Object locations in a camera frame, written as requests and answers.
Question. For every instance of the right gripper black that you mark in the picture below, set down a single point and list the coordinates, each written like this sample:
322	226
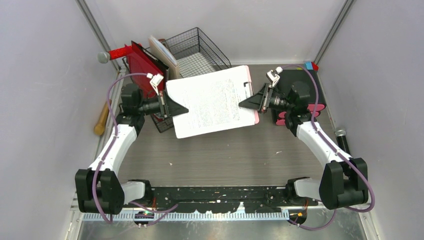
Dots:
256	102

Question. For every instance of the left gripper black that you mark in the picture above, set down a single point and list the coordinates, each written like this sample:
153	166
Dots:
169	108

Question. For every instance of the pink clipboard with paper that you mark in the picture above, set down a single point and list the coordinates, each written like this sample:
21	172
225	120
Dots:
212	101

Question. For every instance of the red notebook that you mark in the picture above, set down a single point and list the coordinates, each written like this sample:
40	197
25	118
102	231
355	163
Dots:
141	60

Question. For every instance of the black pink drawer cabinet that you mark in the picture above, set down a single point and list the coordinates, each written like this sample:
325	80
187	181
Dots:
304	85

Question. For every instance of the beige folder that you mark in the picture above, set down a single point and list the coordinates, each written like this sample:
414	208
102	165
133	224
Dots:
163	54

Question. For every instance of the black wire mesh organizer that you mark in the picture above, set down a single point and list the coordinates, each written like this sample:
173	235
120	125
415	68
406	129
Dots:
185	44

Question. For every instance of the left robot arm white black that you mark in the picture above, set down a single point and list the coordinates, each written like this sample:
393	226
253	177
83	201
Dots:
98	188

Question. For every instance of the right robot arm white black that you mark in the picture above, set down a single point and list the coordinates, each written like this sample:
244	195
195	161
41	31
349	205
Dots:
343	181

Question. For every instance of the white grid clipboard in tray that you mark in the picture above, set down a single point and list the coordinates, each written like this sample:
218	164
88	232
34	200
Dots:
194	65

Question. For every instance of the colourful toy blocks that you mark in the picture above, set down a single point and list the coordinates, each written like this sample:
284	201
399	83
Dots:
308	65

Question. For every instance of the brown object behind organizer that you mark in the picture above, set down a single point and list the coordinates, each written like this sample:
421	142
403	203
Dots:
163	42

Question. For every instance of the wooden stick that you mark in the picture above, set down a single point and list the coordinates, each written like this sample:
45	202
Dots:
100	126

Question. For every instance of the red glitter microphone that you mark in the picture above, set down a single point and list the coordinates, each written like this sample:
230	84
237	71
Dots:
107	56

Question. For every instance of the black microphone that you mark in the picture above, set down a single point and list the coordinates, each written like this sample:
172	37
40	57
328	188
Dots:
341	140

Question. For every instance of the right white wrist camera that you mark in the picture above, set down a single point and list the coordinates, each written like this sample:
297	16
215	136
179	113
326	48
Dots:
274	76

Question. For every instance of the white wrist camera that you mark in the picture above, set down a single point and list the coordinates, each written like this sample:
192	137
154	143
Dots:
274	76
155	80

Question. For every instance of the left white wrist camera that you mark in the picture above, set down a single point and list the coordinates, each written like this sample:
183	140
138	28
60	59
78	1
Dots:
155	80

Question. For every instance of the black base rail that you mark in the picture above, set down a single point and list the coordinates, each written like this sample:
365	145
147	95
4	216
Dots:
222	199

